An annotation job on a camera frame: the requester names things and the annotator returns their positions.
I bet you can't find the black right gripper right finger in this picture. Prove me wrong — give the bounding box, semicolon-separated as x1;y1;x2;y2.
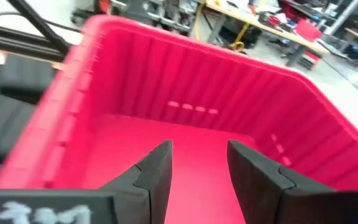
227;139;358;224

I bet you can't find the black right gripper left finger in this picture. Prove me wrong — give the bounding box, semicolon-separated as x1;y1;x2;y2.
99;139;173;224

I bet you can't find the black rubber slide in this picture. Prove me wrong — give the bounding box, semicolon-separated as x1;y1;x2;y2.
0;54;58;105
0;90;37;163

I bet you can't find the small red plastic bin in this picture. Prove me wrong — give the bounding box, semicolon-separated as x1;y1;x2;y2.
295;19;323;41

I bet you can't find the black aluminium frame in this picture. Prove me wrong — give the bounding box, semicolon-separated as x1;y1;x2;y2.
0;0;74;62

